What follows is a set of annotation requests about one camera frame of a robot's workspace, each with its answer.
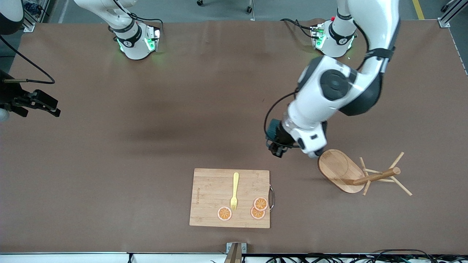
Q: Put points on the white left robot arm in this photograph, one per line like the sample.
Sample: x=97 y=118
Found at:
x=329 y=95

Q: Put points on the wooden cup rack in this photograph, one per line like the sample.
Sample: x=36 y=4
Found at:
x=340 y=171

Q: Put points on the aluminium frame profile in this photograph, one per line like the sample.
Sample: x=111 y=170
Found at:
x=29 y=25
x=448 y=18

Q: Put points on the bamboo cutting board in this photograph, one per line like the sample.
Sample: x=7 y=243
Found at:
x=212 y=190

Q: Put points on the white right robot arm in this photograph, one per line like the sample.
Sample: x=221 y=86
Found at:
x=135 y=47

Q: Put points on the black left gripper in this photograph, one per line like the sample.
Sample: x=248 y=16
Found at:
x=280 y=139

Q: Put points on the yellow plastic fork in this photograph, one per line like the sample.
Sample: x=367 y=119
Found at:
x=236 y=182

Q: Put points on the dark teal cup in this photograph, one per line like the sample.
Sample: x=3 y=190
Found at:
x=272 y=128

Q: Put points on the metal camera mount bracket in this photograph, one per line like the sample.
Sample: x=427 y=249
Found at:
x=236 y=252

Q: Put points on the toy orange slice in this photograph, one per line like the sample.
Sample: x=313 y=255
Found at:
x=256 y=214
x=224 y=213
x=260 y=203

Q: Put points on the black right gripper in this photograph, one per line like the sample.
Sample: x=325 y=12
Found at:
x=10 y=95

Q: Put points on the white table edge rail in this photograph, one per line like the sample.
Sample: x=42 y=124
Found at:
x=73 y=257

